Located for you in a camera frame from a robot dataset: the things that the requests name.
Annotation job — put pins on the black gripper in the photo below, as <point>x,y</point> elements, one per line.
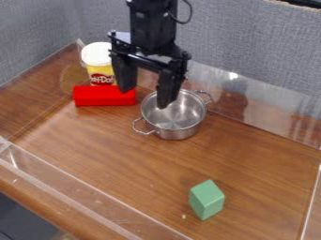
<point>129,57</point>

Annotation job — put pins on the green foam block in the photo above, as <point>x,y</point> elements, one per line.
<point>206,199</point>

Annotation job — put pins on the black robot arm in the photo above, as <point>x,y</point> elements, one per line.
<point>147,47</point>

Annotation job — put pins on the yellow Play-Doh can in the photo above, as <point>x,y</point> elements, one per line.
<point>97,58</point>

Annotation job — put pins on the red rectangular block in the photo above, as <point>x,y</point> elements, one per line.
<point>102,96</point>

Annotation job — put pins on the small steel pot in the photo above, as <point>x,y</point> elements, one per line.
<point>177,122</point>

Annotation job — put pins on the clear acrylic table barrier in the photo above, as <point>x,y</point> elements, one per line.
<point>109,184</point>

